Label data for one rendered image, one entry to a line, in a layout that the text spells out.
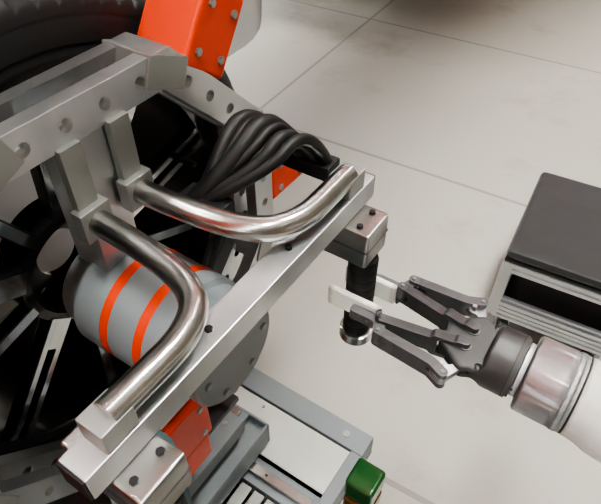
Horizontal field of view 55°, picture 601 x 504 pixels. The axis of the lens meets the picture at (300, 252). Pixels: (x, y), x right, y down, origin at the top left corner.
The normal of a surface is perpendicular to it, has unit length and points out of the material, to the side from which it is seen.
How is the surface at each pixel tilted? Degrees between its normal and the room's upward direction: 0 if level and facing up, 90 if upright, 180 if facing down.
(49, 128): 90
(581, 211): 0
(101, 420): 0
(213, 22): 90
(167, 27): 55
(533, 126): 0
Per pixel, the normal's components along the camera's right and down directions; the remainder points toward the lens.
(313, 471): 0.00, -0.71
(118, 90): 0.83, 0.39
